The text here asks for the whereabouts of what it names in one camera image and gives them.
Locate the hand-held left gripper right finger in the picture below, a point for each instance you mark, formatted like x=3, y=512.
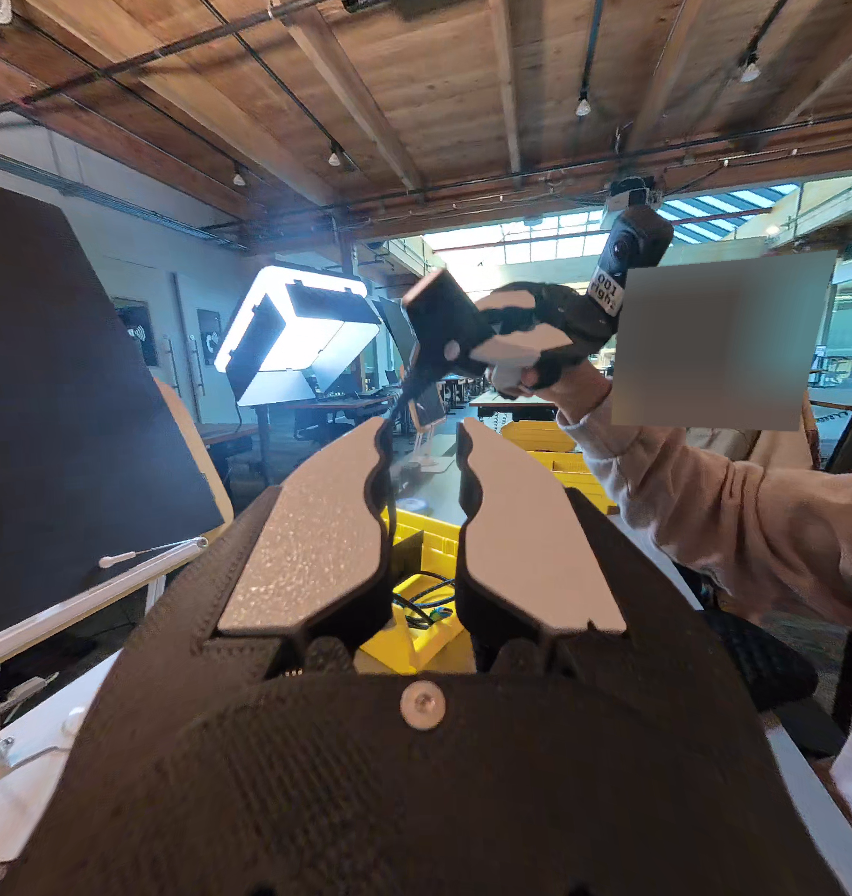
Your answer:
x=538, y=546

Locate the bright softbox light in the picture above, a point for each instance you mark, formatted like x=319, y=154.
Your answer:
x=293, y=336

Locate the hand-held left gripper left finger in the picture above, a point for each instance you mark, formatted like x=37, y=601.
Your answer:
x=314, y=546

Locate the black foam pad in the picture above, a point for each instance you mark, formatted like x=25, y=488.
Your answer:
x=762, y=658

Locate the yellow plastic bin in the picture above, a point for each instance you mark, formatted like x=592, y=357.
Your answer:
x=412, y=637
x=566, y=455

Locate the white tipped pin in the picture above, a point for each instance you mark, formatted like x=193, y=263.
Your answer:
x=107, y=560

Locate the person's right forearm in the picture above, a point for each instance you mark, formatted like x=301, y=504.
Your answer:
x=734, y=518

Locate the person's right hand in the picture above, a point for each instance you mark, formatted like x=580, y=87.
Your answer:
x=566, y=395

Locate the dark wall poster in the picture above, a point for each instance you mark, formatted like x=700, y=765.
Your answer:
x=136, y=332

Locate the black panel with wooden rim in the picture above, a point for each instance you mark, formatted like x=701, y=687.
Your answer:
x=62, y=420

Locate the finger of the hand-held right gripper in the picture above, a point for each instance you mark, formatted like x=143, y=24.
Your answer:
x=524, y=347
x=507, y=301

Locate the black adapter box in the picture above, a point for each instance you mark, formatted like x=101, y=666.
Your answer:
x=447, y=322

